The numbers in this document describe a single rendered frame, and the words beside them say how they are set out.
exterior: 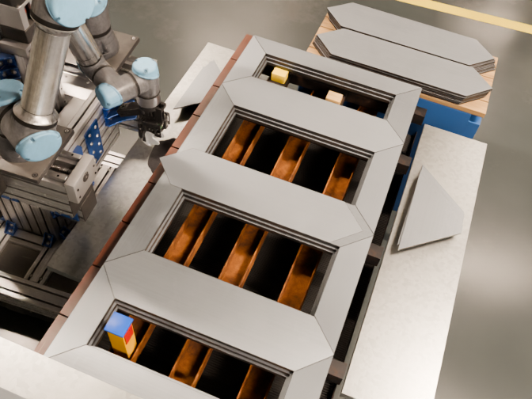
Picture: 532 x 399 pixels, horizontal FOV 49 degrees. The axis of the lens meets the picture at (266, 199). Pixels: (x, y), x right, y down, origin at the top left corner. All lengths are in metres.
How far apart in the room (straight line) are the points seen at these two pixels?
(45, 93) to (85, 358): 0.72
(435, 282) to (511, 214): 1.39
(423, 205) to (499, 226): 1.17
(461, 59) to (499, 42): 1.75
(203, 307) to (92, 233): 0.57
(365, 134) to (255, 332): 0.90
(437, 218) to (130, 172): 1.14
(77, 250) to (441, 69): 1.63
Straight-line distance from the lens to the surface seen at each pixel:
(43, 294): 2.57
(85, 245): 2.11
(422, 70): 2.59
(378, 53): 2.61
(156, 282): 1.80
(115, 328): 1.71
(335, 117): 2.26
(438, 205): 2.19
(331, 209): 1.98
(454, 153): 2.44
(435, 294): 2.03
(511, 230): 3.31
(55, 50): 1.55
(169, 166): 2.05
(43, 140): 1.67
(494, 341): 2.93
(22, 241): 2.73
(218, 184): 2.00
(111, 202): 2.20
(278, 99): 2.29
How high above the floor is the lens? 2.43
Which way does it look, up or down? 53 degrees down
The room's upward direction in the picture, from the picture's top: 8 degrees clockwise
